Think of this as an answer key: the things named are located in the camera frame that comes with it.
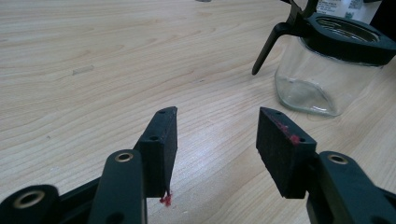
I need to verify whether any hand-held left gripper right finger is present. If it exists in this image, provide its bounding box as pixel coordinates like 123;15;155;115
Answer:
255;105;318;200

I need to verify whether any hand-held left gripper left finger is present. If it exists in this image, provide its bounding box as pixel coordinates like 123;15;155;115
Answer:
133;105;179;199

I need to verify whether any glass jar with black lid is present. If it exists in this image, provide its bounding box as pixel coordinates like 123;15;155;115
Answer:
250;0;396;119

